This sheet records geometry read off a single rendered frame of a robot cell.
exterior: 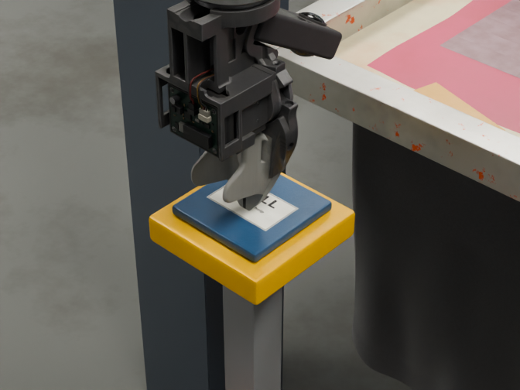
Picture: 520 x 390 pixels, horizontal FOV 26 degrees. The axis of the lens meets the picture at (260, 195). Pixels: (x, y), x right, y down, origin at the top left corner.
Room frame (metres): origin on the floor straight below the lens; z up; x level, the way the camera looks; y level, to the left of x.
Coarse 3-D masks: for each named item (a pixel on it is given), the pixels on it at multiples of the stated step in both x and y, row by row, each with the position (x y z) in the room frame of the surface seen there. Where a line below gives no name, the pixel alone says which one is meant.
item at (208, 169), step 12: (204, 156) 0.76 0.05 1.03; (240, 156) 0.78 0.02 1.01; (192, 168) 0.75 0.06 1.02; (204, 168) 0.76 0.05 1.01; (216, 168) 0.77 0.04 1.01; (228, 168) 0.77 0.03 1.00; (192, 180) 0.75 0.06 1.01; (204, 180) 0.76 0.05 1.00; (216, 180) 0.76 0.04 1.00; (240, 204) 0.77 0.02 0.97
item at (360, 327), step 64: (384, 192) 1.00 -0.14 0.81; (448, 192) 0.94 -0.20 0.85; (384, 256) 1.00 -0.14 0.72; (448, 256) 0.94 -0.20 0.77; (512, 256) 0.88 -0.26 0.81; (384, 320) 1.00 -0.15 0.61; (448, 320) 0.94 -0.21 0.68; (512, 320) 0.88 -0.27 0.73; (448, 384) 0.93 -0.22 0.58; (512, 384) 0.88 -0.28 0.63
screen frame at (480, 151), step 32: (320, 0) 1.11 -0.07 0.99; (352, 0) 1.11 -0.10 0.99; (384, 0) 1.13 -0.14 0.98; (352, 32) 1.09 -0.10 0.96; (288, 64) 0.98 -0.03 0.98; (320, 64) 0.97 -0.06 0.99; (352, 64) 0.97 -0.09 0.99; (320, 96) 0.95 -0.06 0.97; (352, 96) 0.92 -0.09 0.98; (384, 96) 0.91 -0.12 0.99; (416, 96) 0.91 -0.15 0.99; (384, 128) 0.89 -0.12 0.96; (416, 128) 0.87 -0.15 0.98; (448, 128) 0.85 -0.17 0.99; (480, 128) 0.85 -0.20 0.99; (448, 160) 0.84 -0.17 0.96; (480, 160) 0.82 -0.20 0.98; (512, 160) 0.80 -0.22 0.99; (512, 192) 0.80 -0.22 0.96
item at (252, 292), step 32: (192, 192) 0.81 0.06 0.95; (160, 224) 0.76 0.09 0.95; (320, 224) 0.76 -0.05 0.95; (352, 224) 0.78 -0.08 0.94; (192, 256) 0.73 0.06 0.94; (224, 256) 0.72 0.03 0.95; (288, 256) 0.72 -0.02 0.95; (320, 256) 0.74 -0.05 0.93; (224, 288) 0.77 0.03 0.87; (256, 288) 0.69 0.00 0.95; (224, 320) 0.77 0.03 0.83; (256, 320) 0.75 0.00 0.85; (224, 352) 0.77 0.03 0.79; (256, 352) 0.75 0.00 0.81; (256, 384) 0.75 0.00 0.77
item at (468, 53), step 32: (480, 0) 1.17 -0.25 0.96; (512, 0) 1.17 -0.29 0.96; (448, 32) 1.10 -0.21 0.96; (480, 32) 1.10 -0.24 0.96; (512, 32) 1.10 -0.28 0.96; (384, 64) 1.03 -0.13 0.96; (416, 64) 1.03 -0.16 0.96; (448, 64) 1.03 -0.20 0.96; (480, 64) 1.03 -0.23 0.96; (512, 64) 1.03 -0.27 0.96; (480, 96) 0.96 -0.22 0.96; (512, 96) 0.96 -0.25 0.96; (512, 128) 0.91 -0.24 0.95
